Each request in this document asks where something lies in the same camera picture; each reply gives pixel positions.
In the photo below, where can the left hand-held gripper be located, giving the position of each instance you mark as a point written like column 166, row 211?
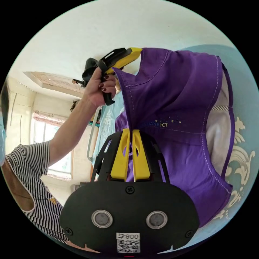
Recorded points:
column 110, row 57

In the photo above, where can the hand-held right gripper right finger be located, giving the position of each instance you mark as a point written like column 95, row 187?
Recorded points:
column 140, row 161

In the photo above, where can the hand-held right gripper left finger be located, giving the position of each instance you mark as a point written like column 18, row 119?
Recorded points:
column 120, row 159

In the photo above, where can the purple vest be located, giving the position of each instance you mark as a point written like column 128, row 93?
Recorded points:
column 172, row 91

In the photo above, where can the person's left forearm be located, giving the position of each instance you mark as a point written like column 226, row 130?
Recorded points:
column 76, row 123

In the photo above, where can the person's left hand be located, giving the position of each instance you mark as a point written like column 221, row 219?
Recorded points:
column 97, row 91

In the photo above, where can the window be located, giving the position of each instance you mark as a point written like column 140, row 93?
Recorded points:
column 48, row 133

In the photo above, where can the pink patterned curtain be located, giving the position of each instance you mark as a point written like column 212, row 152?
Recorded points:
column 47, row 118

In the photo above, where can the person's body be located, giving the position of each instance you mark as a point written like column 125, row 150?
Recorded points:
column 26, row 172

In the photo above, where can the bed with light blue quilt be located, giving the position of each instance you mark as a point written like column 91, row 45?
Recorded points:
column 243, row 97

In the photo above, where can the white metal rail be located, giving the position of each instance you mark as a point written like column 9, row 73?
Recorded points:
column 91, row 139

